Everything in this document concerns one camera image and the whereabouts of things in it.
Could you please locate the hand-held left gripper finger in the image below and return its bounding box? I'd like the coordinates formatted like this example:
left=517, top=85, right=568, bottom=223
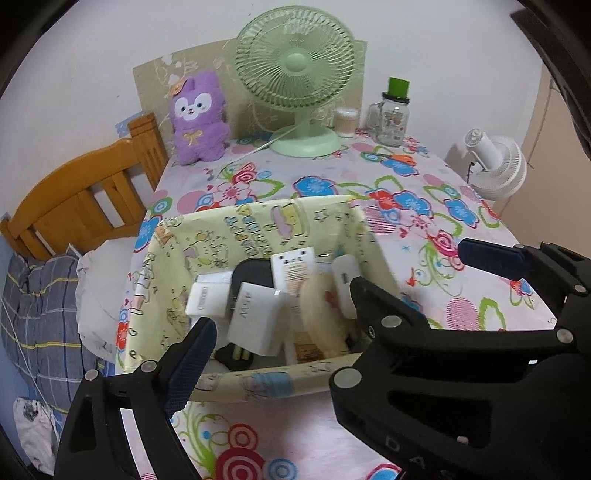
left=54, top=318, right=218, bottom=480

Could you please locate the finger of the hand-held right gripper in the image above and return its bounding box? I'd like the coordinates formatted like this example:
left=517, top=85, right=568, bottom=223
left=349, top=276, right=435, bottom=352
left=458, top=239, right=591, bottom=329

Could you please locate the small white cube charger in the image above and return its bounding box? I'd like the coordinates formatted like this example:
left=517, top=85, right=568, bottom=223
left=333, top=255, right=366, bottom=319

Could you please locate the cream bear-shaped round case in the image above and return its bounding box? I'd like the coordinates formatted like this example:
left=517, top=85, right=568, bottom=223
left=300, top=272, right=356, bottom=354

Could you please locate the white charger with oval logo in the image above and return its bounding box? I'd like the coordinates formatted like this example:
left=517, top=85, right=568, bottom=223
left=187, top=272, right=234, bottom=319

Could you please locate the white charger with prongs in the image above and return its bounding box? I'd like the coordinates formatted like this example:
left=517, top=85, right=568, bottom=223
left=228, top=281, right=296, bottom=365

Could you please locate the white remote control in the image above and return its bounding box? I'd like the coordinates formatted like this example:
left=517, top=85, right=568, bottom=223
left=271, top=247, right=333, bottom=365

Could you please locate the black oval case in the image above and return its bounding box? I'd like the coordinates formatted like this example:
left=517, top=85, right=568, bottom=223
left=217, top=257, right=279, bottom=370

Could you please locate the yellow cartoon storage box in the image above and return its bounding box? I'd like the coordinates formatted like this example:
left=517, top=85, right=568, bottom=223
left=113, top=194, right=402, bottom=403

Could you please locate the white standing fan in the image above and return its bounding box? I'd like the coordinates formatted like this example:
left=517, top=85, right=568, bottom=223
left=463, top=128, right=528, bottom=200

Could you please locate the white pillow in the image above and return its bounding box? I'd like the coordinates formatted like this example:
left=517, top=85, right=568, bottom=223
left=76, top=237, right=139, bottom=358

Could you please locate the beige door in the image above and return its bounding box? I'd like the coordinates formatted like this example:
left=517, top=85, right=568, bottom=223
left=526, top=69, right=591, bottom=241

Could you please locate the grey plaid quilt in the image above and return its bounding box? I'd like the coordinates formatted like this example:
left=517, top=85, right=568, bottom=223
left=0, top=251, right=100, bottom=416

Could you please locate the white patterned cloth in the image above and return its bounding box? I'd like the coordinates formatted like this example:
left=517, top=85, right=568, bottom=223
left=14, top=397, right=61, bottom=474

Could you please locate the glass mug jar green lid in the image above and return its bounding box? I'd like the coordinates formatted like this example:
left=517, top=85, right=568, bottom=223
left=367, top=77, right=411, bottom=147

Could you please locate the cotton swab jar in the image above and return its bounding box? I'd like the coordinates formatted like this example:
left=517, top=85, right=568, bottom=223
left=333, top=107, right=358, bottom=138

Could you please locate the wooden chair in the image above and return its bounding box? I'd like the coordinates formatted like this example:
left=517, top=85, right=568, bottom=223
left=0, top=112, right=169, bottom=261

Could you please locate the purple plush toy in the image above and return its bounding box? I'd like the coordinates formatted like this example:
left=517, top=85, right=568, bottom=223
left=168, top=71, right=230, bottom=166

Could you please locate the light blue paper sheet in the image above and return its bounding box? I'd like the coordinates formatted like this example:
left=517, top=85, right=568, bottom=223
left=115, top=111, right=144, bottom=138

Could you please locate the green desk fan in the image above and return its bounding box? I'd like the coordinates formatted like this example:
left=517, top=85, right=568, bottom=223
left=235, top=7, right=358, bottom=158

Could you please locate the beige cartoon backing board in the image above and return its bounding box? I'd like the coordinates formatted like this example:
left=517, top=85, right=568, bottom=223
left=133, top=39, right=369, bottom=139

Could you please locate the white fan cable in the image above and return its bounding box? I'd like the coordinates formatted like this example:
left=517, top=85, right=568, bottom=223
left=231, top=124, right=296, bottom=163

